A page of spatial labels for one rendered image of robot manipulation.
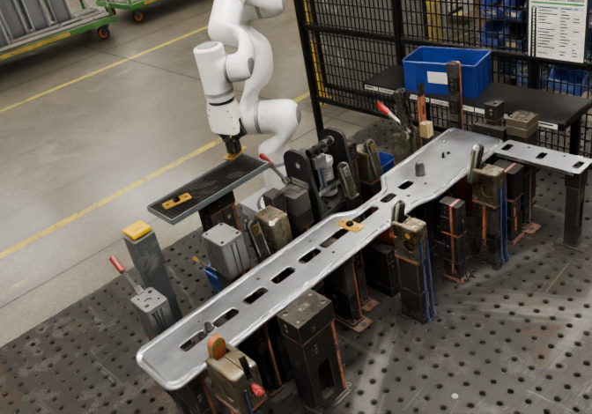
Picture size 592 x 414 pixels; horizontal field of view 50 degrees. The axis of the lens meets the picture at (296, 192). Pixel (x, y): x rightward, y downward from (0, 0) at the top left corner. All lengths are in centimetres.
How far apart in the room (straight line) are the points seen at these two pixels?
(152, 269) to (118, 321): 48
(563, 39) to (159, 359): 170
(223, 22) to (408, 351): 108
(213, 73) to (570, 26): 125
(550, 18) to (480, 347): 118
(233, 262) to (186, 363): 34
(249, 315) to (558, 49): 146
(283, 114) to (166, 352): 96
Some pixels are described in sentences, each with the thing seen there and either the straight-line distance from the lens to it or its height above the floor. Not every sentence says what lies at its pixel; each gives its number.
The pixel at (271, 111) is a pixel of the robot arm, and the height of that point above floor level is 120.
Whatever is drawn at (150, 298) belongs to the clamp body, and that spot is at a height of 106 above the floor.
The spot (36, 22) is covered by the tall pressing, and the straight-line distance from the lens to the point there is 879.
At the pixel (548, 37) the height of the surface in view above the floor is 123.
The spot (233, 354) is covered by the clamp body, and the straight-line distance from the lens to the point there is 146.
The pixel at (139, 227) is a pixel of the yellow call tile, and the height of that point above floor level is 116.
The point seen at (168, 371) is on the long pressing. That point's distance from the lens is 157.
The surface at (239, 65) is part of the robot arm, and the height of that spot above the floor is 150.
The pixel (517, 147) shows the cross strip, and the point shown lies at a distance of 220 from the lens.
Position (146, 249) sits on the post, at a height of 110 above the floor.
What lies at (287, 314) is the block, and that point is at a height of 103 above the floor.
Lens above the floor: 206
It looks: 31 degrees down
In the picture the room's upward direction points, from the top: 12 degrees counter-clockwise
